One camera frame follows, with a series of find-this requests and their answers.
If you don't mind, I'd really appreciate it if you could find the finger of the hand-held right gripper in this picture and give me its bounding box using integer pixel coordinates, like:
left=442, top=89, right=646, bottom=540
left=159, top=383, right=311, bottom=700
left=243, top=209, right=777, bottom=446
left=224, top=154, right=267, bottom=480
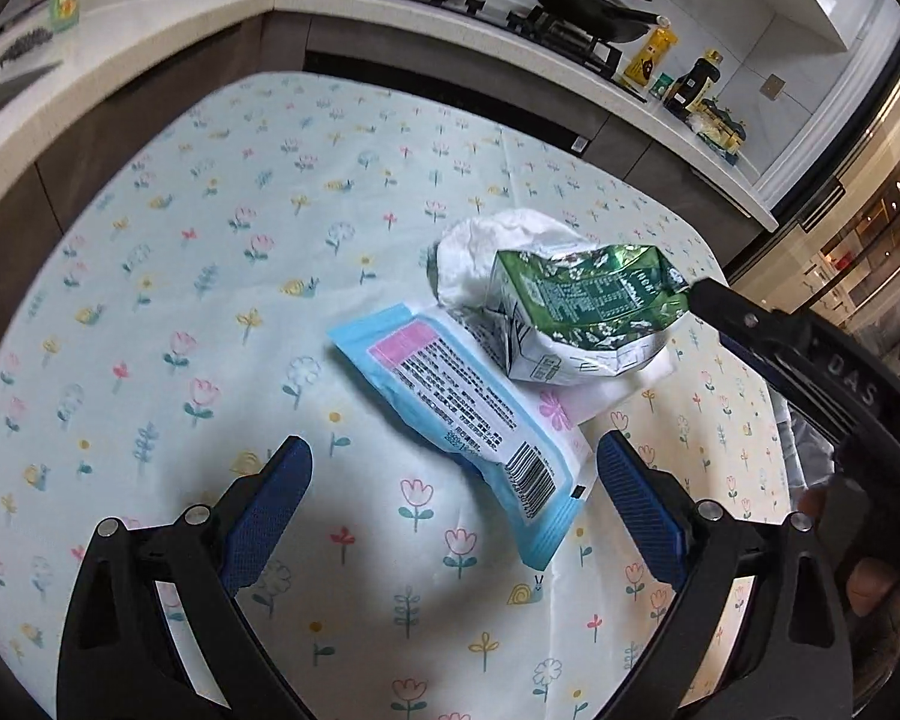
left=686, top=279, right=781, bottom=361
left=720, top=337, right=781, bottom=395

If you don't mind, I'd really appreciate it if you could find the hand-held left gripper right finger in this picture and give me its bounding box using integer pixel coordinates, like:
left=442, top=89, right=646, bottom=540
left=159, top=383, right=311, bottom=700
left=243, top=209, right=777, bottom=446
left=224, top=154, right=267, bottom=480
left=596, top=431, right=856, bottom=720

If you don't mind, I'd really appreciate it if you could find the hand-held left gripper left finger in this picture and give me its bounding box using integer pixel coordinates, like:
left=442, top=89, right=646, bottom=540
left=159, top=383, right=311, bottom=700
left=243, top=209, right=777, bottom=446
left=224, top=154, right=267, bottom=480
left=56, top=435, right=316, bottom=720

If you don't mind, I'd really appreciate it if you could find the green drink carton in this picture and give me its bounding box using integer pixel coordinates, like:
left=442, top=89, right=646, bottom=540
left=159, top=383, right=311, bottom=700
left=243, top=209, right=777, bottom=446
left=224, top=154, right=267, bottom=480
left=486, top=244, right=695, bottom=385

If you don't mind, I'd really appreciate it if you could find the blue wet wipes packet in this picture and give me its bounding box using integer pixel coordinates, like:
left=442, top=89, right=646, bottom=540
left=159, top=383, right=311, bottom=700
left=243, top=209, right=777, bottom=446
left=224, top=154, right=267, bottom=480
left=328, top=302, right=593, bottom=569

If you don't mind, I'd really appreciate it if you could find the white tissue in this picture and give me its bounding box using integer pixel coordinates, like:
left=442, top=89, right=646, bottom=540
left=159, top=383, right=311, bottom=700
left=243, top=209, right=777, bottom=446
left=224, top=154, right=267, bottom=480
left=426, top=208, right=597, bottom=312

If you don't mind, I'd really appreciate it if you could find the person's right hand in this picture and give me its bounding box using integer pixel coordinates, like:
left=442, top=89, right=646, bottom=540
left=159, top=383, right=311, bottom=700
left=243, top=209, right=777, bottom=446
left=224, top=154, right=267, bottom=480
left=799, top=486, right=900, bottom=680

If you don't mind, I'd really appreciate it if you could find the glass sliding door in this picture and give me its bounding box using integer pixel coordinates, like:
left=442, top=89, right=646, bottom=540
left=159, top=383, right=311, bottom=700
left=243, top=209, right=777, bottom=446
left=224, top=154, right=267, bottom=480
left=727, top=37, right=900, bottom=346

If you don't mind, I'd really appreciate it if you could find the pack of small bottles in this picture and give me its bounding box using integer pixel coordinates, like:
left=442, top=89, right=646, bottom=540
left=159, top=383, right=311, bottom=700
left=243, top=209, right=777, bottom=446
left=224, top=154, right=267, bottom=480
left=690, top=101, right=748, bottom=160

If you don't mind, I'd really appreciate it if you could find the floral tablecloth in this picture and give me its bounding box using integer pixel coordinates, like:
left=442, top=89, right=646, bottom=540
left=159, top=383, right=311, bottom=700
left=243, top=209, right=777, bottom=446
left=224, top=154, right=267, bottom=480
left=0, top=69, right=792, bottom=720

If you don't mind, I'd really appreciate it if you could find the dark oil bottle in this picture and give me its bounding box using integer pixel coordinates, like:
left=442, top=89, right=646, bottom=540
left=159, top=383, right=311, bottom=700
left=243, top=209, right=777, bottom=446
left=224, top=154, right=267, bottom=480
left=664, top=51, right=723, bottom=115

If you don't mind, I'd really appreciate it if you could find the yellow bottle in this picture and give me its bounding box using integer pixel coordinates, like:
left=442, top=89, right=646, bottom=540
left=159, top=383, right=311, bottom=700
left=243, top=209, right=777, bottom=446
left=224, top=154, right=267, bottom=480
left=622, top=26, right=678, bottom=89

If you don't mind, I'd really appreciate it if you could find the black wok with lid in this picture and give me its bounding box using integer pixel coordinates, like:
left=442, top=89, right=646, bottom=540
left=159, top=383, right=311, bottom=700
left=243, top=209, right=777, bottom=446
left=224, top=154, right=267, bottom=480
left=529, top=0, right=659, bottom=44

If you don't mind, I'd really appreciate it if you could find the dark built-in appliance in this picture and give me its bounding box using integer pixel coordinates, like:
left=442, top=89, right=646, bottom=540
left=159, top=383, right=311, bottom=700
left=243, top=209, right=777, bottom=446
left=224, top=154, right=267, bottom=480
left=304, top=52, right=595, bottom=157

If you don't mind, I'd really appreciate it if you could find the black gas stove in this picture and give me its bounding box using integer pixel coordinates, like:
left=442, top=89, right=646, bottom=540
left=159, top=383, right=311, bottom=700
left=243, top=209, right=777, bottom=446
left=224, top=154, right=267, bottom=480
left=309, top=0, right=647, bottom=102

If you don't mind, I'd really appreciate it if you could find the grey kitchen counter cabinet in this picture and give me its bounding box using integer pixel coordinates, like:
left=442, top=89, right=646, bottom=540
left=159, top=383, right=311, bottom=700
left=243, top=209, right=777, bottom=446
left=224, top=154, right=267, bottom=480
left=0, top=0, right=779, bottom=293

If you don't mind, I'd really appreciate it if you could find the steel kitchen sink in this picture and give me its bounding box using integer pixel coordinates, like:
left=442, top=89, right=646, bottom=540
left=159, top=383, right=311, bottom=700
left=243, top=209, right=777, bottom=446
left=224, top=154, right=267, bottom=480
left=0, top=60, right=65, bottom=121

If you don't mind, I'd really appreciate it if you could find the dark scrubbing brush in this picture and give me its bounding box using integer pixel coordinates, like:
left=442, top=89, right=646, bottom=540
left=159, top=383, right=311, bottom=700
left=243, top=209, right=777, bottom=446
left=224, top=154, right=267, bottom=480
left=0, top=28, right=52, bottom=65

